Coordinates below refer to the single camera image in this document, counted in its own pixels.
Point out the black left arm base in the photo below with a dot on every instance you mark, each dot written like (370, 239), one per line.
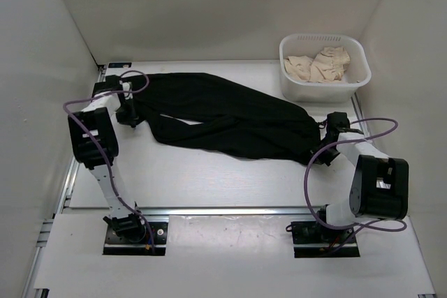
(130, 237)

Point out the beige trousers in basket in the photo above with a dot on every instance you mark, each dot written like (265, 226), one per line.
(329, 66)

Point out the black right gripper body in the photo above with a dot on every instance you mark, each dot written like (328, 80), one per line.
(324, 153)

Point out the black trousers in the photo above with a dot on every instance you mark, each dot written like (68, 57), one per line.
(204, 111)

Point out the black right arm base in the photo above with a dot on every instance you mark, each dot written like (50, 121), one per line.
(312, 240)

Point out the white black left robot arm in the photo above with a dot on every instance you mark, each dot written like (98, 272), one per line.
(95, 145)

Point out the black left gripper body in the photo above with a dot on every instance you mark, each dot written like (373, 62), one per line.
(126, 113)

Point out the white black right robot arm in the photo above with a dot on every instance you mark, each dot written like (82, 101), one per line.
(380, 187)

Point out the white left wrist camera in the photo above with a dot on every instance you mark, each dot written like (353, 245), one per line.
(127, 91)

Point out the aluminium frame rail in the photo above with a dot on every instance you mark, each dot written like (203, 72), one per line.
(65, 191)

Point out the white plastic basket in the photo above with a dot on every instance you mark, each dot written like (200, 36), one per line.
(310, 44)

